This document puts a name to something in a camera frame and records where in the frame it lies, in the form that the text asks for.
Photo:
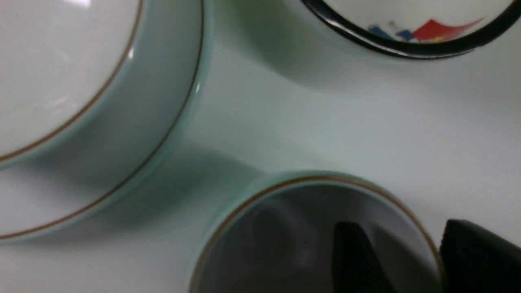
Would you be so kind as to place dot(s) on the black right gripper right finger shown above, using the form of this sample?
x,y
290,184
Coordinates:
x,y
479,261

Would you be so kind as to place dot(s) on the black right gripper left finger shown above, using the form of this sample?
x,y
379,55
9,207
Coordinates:
x,y
355,265

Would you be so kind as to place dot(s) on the pale blue cup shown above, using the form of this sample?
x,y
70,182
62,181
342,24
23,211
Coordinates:
x,y
277,237

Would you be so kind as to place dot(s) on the pale blue shallow bowl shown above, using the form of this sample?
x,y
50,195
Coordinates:
x,y
59,61

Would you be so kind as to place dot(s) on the black-rimmed white bowl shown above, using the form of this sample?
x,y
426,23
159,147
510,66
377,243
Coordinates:
x,y
421,30

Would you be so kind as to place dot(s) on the pale blue plate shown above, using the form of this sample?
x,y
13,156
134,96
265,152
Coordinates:
x,y
114,150

